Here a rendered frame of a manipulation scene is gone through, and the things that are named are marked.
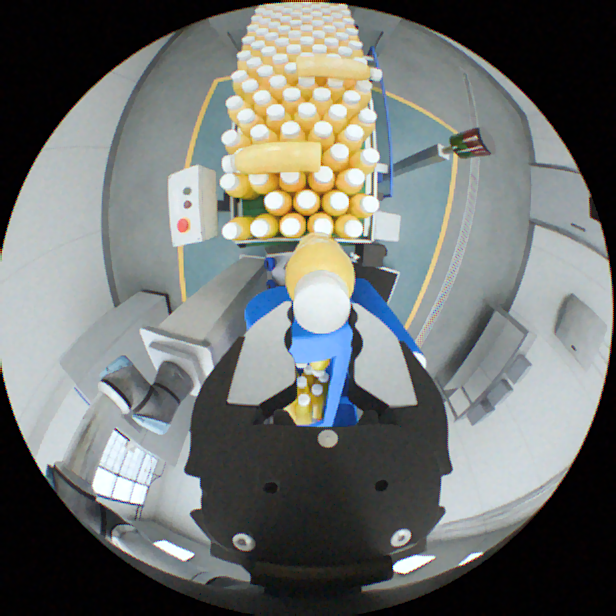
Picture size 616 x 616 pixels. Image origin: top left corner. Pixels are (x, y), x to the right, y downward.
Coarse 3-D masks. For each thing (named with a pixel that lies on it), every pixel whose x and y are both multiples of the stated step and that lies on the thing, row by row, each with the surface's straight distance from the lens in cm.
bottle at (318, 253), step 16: (304, 240) 22; (320, 240) 18; (304, 256) 15; (320, 256) 14; (336, 256) 15; (288, 272) 16; (304, 272) 14; (320, 272) 13; (336, 272) 14; (352, 272) 16; (288, 288) 15; (352, 288) 15
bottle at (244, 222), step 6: (240, 216) 49; (246, 216) 53; (252, 216) 58; (234, 222) 45; (240, 222) 46; (246, 222) 47; (252, 222) 51; (240, 228) 45; (246, 228) 46; (240, 234) 46; (246, 234) 47; (252, 234) 52; (234, 240) 48; (240, 240) 48
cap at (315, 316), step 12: (324, 276) 12; (300, 288) 12; (312, 288) 11; (324, 288) 11; (336, 288) 11; (300, 300) 11; (312, 300) 11; (324, 300) 11; (336, 300) 12; (348, 300) 12; (300, 312) 12; (312, 312) 12; (324, 312) 12; (336, 312) 12; (348, 312) 12; (300, 324) 12; (312, 324) 12; (324, 324) 12; (336, 324) 12
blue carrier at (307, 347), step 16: (272, 288) 55; (256, 304) 46; (272, 304) 45; (256, 320) 39; (304, 336) 33; (320, 336) 34; (336, 336) 35; (304, 352) 35; (320, 352) 36; (336, 352) 39; (336, 368) 43; (336, 384) 49; (336, 400) 59
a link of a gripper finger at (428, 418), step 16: (416, 368) 9; (416, 384) 8; (432, 384) 9; (432, 400) 8; (384, 416) 8; (400, 416) 7; (416, 416) 8; (432, 416) 8; (416, 432) 7; (432, 432) 8; (448, 432) 8; (448, 448) 8; (448, 464) 8
